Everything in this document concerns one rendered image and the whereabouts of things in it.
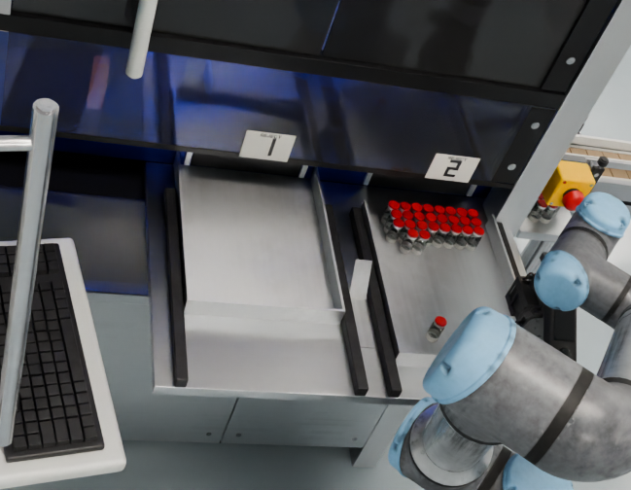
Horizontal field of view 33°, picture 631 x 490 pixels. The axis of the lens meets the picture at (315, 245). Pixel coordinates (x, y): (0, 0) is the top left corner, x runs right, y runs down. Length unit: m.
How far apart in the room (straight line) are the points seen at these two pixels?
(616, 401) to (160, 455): 1.60
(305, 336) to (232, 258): 0.19
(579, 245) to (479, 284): 0.44
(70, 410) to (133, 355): 0.61
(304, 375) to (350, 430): 0.88
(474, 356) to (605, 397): 0.14
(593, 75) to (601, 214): 0.36
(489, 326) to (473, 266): 0.83
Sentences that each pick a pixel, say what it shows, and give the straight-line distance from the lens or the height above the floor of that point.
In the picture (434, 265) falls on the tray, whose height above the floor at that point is 0.88.
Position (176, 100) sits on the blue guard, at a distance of 1.70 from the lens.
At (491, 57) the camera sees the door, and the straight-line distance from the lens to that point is 1.76.
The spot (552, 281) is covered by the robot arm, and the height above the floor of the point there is 1.22.
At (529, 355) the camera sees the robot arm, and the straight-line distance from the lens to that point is 1.11.
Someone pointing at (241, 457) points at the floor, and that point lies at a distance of 2.61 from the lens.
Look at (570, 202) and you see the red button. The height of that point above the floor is 1.00.
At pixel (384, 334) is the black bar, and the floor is 0.90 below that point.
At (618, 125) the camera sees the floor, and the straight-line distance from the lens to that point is 4.18.
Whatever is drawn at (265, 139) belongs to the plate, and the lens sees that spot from 1.77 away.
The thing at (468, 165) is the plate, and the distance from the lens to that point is 1.89.
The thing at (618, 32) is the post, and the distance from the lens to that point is 1.79.
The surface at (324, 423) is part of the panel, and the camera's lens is 2.48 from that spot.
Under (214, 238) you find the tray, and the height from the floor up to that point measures 0.88.
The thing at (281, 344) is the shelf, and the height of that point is 0.88.
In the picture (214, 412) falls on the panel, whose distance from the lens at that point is 2.39.
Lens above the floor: 2.16
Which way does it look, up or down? 44 degrees down
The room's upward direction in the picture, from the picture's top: 22 degrees clockwise
